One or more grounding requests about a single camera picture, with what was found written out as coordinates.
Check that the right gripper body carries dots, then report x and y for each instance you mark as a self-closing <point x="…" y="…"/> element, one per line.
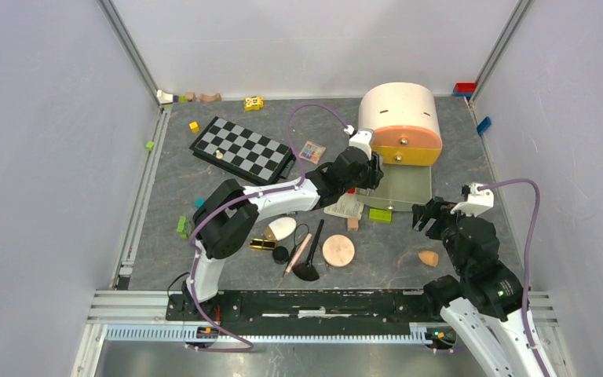
<point x="448" y="232"/>

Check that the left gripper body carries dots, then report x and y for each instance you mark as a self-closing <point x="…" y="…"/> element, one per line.
<point x="359" y="181"/>

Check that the round drawer organizer box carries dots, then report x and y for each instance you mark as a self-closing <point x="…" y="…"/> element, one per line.
<point x="406" y="135"/>

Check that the round pink powder compact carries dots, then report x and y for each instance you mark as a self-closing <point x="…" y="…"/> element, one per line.
<point x="338" y="250"/>

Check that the white gold egg case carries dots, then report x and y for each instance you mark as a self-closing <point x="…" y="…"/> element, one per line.
<point x="280" y="228"/>

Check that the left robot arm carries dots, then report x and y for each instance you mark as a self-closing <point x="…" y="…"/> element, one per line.
<point x="223" y="223"/>

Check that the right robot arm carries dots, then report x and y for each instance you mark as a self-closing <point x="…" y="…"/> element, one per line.
<point x="484" y="302"/>

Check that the orange makeup sponge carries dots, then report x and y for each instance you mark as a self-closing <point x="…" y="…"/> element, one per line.
<point x="429" y="258"/>

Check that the black makeup brush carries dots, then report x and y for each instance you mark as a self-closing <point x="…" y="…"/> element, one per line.
<point x="306" y="270"/>

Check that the green lego brick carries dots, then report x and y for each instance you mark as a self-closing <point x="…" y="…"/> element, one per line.
<point x="380" y="215"/>

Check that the colourful eyeshadow palette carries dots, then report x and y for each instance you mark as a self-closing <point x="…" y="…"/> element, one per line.
<point x="311" y="152"/>

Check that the small wooden cube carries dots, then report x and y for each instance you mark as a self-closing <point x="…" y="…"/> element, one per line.
<point x="352" y="224"/>

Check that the black white chessboard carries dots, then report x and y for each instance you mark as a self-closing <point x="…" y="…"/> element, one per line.
<point x="247" y="154"/>

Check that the small black round jar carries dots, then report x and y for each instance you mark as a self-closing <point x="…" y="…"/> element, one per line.
<point x="280" y="255"/>

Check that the black gold lipstick case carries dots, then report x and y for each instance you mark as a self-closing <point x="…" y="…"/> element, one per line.
<point x="262" y="244"/>

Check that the yellow toy block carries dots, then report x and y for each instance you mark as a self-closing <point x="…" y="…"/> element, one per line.
<point x="253" y="103"/>

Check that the red blue blocks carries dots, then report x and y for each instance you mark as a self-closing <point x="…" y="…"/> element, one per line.
<point x="464" y="89"/>

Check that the wooden arch block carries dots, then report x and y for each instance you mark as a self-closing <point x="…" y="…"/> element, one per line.
<point x="210" y="97"/>

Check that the yellow cube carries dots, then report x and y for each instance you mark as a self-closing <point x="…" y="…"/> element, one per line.
<point x="194" y="127"/>

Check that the small wooden block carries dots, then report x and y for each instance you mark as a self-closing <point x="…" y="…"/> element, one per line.
<point x="190" y="97"/>

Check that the blue block by wall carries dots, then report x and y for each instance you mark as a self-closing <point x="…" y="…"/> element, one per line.
<point x="483" y="125"/>

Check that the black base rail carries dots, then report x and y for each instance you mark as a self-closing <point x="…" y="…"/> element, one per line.
<point x="320" y="313"/>

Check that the white corner bracket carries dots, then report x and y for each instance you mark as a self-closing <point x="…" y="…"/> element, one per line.
<point x="164" y="98"/>

